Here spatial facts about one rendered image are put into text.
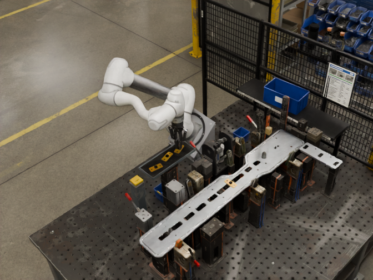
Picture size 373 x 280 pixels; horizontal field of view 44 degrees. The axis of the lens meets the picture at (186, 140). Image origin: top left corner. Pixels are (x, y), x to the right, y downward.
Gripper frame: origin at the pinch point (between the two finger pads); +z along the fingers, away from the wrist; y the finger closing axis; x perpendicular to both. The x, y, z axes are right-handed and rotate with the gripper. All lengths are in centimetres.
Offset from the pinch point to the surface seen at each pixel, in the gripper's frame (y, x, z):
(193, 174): 14.9, -10.4, 12.2
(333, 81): 77, 92, -11
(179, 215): 17.9, -38.5, 20.1
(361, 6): 73, 246, 2
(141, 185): -8.2, -35.6, 7.6
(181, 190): 14.6, -26.9, 10.9
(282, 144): 57, 49, 20
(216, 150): 22.5, 8.7, 4.9
